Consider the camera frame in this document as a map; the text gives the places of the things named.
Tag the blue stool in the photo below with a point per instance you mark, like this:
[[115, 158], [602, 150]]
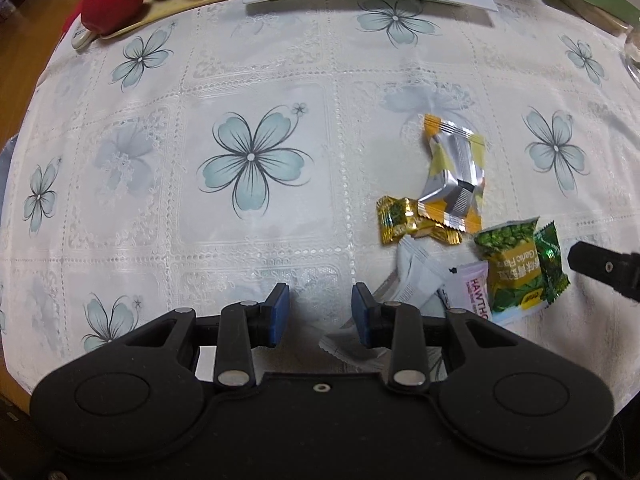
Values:
[[5, 170]]

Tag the clear glass cup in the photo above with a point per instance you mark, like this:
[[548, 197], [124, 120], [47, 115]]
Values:
[[632, 55]]

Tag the plain white snack packet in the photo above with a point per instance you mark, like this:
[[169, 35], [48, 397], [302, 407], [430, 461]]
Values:
[[420, 275]]

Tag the pink and white snack packet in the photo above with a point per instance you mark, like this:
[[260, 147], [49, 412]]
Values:
[[467, 292]]

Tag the silver and yellow snack packet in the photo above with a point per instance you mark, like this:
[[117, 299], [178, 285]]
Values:
[[455, 170]]

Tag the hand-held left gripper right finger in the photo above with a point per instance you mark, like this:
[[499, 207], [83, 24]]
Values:
[[362, 317]]

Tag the gold candy packet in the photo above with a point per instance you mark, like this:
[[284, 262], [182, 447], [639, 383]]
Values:
[[400, 217]]

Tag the white floral tablecloth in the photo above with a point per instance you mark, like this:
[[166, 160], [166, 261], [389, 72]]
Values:
[[150, 220]]

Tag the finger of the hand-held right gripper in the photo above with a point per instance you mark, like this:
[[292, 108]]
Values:
[[605, 267]]

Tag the yellow green pea packet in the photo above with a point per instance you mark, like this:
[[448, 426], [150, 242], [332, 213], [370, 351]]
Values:
[[512, 270]]

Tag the red fruit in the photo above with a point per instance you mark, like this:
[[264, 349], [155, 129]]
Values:
[[112, 2]]

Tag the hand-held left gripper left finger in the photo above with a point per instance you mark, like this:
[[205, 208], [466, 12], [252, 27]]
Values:
[[277, 316]]

